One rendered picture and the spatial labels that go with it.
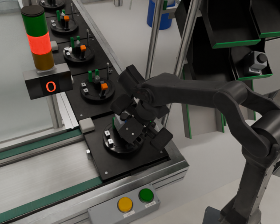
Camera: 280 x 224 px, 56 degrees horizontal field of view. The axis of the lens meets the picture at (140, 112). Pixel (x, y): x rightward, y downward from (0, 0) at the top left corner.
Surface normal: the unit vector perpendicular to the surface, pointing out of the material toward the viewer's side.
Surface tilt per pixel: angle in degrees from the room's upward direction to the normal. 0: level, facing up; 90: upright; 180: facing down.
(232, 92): 15
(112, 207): 0
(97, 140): 0
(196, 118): 45
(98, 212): 0
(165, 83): 25
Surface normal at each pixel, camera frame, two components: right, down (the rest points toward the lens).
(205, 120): 0.26, 0.06
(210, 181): 0.09, -0.66
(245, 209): -0.76, 0.44
